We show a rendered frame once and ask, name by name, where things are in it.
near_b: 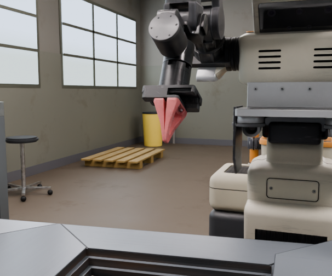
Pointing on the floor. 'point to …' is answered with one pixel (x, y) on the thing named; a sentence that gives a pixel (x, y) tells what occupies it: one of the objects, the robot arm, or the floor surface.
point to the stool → (24, 166)
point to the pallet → (124, 157)
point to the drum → (152, 129)
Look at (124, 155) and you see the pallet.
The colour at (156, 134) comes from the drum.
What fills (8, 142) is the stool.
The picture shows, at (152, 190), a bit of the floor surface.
